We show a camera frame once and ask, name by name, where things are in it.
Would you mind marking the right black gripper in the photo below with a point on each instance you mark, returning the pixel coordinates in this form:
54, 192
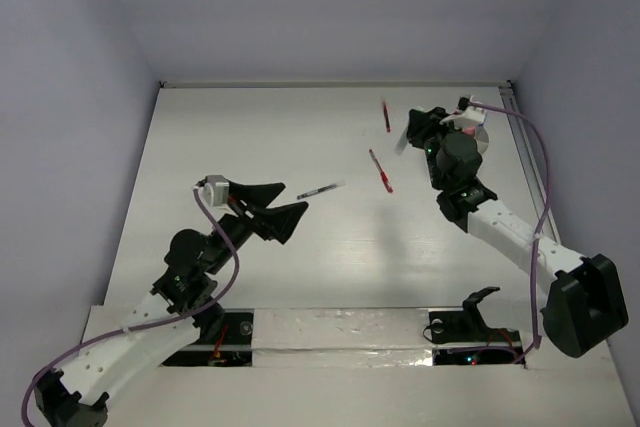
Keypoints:
426, 122

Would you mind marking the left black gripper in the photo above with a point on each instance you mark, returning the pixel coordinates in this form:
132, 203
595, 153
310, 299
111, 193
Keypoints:
245, 212

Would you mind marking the green pastel highlighter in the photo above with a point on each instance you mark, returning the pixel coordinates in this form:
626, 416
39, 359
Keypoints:
401, 143

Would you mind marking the red gel pen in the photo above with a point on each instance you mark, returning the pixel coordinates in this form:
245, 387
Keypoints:
386, 117
384, 177

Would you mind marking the dark blue gel pen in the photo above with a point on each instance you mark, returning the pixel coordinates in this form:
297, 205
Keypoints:
320, 190

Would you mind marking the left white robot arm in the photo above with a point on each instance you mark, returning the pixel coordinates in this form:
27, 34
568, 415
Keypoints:
182, 306

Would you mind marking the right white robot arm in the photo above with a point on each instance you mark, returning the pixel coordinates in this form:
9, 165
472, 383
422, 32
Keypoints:
576, 301

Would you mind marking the white round pen holder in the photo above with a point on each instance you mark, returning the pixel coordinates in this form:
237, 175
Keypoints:
481, 137

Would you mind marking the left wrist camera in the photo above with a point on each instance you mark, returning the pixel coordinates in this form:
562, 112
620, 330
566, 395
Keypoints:
214, 191

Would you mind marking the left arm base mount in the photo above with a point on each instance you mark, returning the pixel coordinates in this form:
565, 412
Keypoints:
231, 347

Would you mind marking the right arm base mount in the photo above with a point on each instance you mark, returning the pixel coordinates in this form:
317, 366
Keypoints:
459, 336

